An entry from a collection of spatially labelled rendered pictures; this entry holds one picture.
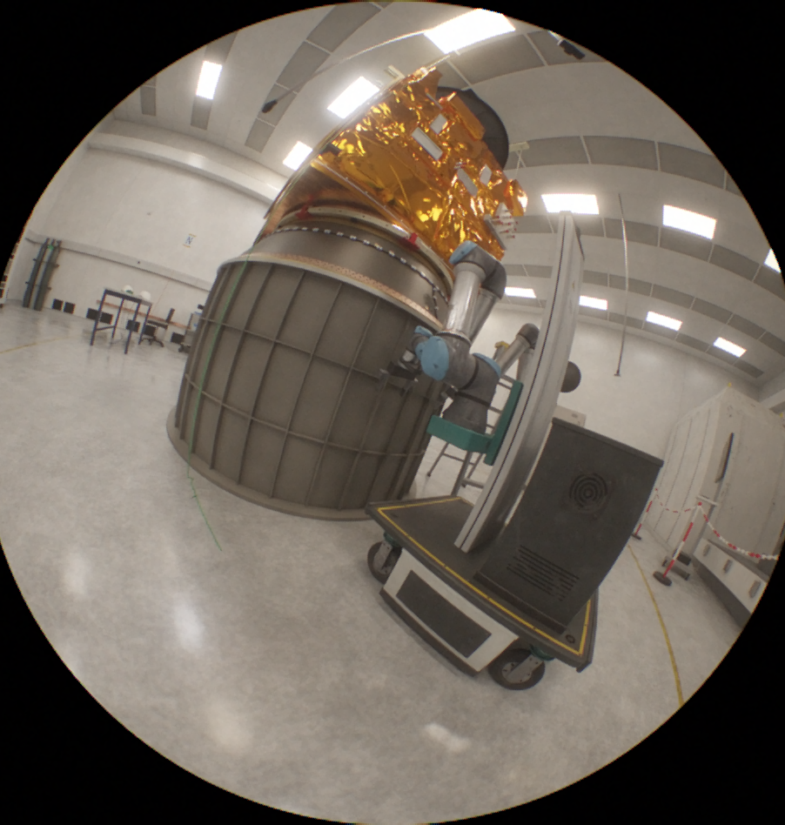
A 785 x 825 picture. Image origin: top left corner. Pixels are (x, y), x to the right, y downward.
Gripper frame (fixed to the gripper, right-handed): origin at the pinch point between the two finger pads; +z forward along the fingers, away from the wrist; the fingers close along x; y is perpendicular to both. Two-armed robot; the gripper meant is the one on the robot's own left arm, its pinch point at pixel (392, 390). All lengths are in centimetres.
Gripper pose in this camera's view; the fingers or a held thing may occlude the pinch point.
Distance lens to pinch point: 113.4
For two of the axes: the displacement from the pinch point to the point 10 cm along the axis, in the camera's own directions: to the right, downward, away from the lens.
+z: -4.4, 7.7, 4.7
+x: -8.1, -1.1, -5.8
